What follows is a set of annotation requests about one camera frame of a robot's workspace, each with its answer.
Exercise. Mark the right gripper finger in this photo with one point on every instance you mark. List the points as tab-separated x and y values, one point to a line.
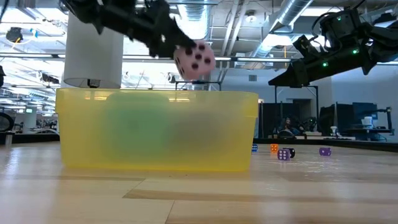
287	77

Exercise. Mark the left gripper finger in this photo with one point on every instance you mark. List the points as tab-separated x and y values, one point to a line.
163	43

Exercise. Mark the large pink foam die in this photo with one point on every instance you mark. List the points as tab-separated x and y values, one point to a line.
203	73

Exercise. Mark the small orange die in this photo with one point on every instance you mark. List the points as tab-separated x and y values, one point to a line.
274	148

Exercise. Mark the small blue die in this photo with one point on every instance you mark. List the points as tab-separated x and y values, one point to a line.
254	148

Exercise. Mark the small purple die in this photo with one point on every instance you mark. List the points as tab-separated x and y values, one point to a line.
325	151
283	155

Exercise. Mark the large teal foam die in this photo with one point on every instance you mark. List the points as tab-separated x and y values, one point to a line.
133	124

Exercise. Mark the large lavender foam die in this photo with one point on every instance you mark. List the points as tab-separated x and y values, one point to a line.
196	133

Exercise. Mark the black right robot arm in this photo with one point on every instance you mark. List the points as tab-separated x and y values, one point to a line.
357	46

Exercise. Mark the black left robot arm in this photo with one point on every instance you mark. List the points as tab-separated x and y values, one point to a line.
109	15

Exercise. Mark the person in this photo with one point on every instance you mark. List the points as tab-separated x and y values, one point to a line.
289	127

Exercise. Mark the black computer monitor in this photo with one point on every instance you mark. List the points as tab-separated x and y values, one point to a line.
365	110
342	115

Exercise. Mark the white plastic cup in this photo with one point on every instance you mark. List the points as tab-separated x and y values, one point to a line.
93	56

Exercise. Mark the round ceiling light fixture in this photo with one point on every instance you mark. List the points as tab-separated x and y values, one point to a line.
250	17

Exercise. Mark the small black die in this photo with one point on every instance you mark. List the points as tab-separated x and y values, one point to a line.
292	152

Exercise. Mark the yellow translucent plastic bin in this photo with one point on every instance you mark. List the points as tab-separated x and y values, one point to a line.
81	140

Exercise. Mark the black rig frame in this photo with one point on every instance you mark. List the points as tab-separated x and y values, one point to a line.
311	86
214	82

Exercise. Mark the silver ceiling duct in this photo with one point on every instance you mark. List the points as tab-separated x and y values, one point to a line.
292	12

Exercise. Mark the black ceiling camera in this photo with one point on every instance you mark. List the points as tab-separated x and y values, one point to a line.
14	34

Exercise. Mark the grey metal post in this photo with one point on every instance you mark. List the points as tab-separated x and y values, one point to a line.
9	138

